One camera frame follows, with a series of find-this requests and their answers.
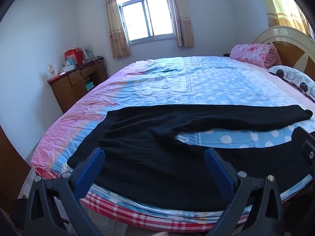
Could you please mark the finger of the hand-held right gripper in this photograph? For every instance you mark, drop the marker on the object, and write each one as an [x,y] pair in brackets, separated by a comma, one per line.
[306,145]

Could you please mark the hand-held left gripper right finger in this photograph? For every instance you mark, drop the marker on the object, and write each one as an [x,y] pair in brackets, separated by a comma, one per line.
[219,172]

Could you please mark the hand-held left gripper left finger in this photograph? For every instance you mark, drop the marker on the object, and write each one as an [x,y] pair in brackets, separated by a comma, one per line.
[88,172]

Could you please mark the black knit sweater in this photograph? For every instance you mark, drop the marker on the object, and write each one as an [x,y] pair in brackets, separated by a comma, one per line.
[157,167]

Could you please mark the red checked mattress pad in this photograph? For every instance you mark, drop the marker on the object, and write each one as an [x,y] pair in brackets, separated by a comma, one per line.
[137,213]

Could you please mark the white dotted pillow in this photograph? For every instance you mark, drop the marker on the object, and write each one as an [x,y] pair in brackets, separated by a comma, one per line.
[292,77]

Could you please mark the brown wooden door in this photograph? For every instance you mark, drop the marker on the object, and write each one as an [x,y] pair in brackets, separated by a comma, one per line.
[13,174]

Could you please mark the dark cloth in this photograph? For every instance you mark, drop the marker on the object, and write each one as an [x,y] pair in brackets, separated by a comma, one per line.
[21,211]

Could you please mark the brown wooden desk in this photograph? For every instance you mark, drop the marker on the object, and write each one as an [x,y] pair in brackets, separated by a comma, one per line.
[71,93]

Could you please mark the teal box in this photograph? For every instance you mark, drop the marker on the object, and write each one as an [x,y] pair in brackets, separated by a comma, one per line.
[89,86]

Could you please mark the bed with blue pink sheet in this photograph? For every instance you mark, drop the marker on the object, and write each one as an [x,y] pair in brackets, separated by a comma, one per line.
[187,83]

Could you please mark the cream wooden headboard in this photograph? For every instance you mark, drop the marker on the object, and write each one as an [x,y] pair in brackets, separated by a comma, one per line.
[290,46]

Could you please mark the flat red box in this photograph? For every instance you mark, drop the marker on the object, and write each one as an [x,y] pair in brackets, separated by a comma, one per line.
[56,77]

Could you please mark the pink floral folded blanket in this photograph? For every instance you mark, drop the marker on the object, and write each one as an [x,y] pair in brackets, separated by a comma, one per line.
[253,55]

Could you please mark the white printed box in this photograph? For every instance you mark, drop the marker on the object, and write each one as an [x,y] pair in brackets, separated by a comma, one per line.
[52,70]

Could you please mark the red paper bag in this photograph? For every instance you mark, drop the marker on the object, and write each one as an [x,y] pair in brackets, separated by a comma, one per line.
[73,54]

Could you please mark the yellow sheer curtain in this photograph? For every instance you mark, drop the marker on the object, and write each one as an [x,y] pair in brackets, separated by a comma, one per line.
[283,7]

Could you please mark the beige patterned curtain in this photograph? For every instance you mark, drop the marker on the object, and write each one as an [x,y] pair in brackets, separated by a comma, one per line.
[182,22]
[115,29]

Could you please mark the window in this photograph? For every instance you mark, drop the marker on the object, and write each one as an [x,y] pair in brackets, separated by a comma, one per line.
[145,17]

